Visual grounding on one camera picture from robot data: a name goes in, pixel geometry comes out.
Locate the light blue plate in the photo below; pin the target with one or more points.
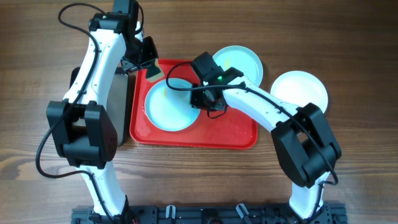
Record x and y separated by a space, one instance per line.
243 59
168 109

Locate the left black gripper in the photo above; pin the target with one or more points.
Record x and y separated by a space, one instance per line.
131 65

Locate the white round plate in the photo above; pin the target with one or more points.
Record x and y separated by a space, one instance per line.
300 88

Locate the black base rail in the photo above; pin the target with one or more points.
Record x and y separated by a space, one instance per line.
329 213

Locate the green yellow sponge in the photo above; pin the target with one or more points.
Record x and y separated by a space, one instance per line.
154 72

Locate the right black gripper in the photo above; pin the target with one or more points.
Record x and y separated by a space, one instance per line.
196 102

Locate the black rectangular metal tray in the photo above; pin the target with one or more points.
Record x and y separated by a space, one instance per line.
111 92

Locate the red plastic tray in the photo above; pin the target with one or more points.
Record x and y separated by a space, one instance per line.
230 130

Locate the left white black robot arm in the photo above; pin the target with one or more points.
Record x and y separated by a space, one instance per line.
109 34

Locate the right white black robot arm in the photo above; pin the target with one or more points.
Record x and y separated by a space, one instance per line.
305 145

